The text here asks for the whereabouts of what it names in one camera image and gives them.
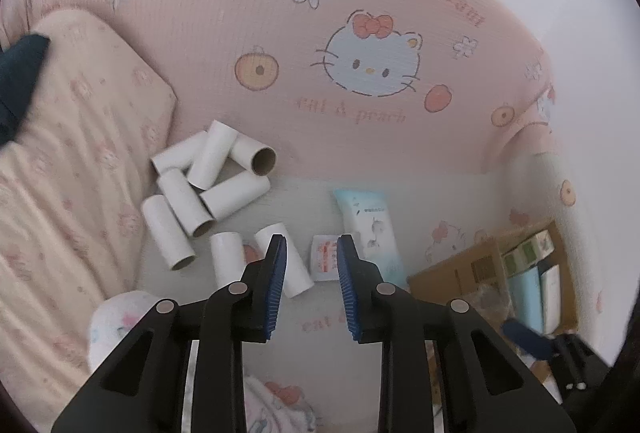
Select brown cardboard box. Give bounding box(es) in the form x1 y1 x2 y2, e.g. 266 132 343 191
406 219 581 409

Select white printed cloth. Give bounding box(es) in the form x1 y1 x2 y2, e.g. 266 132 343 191
87 290 321 433

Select blue white wet wipes pack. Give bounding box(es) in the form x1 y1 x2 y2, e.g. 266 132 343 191
332 190 408 289

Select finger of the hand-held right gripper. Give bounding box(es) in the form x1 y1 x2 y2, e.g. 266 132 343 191
501 319 613 406

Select dark blue cloth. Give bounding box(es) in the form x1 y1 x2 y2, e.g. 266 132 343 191
0 33 53 146

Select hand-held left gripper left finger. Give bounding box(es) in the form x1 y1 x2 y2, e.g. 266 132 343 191
50 233 289 433

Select white cardboard tube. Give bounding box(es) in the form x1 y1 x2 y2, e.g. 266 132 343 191
254 223 315 299
210 231 248 289

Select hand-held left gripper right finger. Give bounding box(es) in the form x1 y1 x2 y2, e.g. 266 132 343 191
336 233 578 433

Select pile of paper roll cores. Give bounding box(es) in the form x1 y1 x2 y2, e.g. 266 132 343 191
141 119 277 271

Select light blue carton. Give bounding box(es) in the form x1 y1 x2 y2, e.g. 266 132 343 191
507 268 546 334

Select pink white cat print blanket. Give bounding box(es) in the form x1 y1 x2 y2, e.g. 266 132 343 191
0 0 618 433

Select crumpled clear plastic wrap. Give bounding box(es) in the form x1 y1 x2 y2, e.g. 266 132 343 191
470 283 511 319

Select small green white carton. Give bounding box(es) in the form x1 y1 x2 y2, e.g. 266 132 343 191
502 245 536 276

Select green white carton colourful print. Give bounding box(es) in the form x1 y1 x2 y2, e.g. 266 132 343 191
520 232 556 264

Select small red white sachet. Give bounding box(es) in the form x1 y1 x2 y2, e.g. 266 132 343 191
311 234 343 283

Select pink floral pillow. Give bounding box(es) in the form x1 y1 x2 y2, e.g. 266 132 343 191
0 8 178 424

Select flat white carton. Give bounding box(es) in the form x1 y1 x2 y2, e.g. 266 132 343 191
537 263 563 334

